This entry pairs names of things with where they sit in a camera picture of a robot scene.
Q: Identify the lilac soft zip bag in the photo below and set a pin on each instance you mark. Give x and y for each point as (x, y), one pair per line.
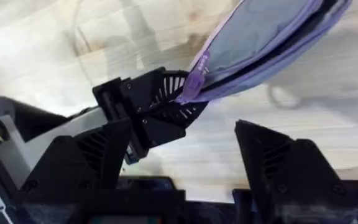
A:
(253, 34)

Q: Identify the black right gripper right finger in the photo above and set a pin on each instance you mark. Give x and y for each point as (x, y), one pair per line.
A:
(284, 168)

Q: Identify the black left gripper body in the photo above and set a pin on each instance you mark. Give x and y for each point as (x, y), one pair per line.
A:
(113, 99)

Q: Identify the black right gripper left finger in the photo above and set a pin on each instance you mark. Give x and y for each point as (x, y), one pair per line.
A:
(82, 168)

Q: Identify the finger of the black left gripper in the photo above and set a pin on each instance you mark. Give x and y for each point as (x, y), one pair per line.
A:
(163, 124)
(145, 90)

